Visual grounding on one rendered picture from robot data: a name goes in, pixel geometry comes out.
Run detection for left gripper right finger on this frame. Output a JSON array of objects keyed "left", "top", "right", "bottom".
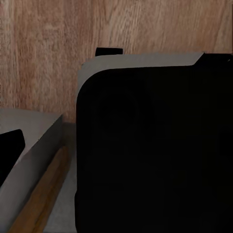
[{"left": 217, "top": 129, "right": 233, "bottom": 168}]

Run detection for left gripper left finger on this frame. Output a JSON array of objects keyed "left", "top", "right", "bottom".
[{"left": 0, "top": 129, "right": 25, "bottom": 187}]

